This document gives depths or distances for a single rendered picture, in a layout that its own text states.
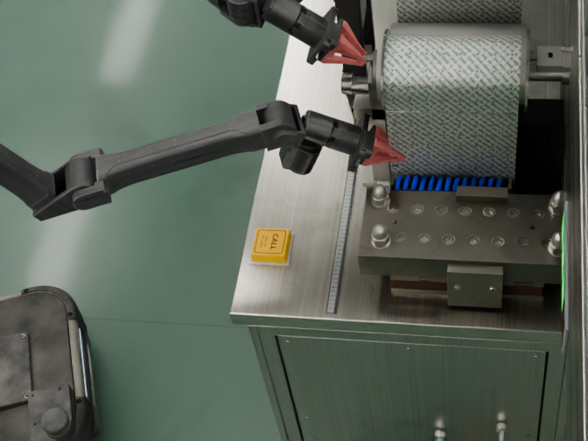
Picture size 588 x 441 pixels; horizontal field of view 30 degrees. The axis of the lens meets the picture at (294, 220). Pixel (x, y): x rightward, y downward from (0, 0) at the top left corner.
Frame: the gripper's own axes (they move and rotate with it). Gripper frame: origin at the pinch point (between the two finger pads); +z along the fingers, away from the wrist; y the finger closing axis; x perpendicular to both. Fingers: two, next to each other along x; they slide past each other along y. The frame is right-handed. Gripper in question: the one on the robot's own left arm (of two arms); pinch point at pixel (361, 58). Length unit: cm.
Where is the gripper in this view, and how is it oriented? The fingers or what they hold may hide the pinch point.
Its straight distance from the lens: 202.9
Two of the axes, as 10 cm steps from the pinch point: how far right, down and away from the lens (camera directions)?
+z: 8.4, 4.5, 3.0
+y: -1.8, 7.6, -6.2
